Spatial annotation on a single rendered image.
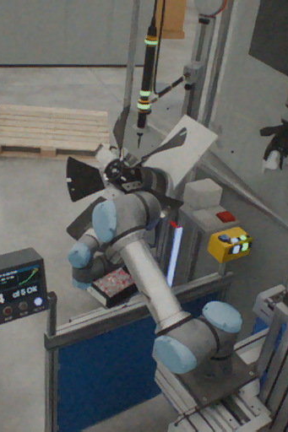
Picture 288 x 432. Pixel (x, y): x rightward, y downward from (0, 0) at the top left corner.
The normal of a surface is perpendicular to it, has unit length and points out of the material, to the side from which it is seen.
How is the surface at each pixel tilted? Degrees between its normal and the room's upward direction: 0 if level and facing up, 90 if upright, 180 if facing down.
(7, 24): 90
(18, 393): 0
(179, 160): 50
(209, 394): 0
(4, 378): 0
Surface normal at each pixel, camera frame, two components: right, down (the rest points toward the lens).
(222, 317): 0.22, -0.86
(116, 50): 0.36, 0.55
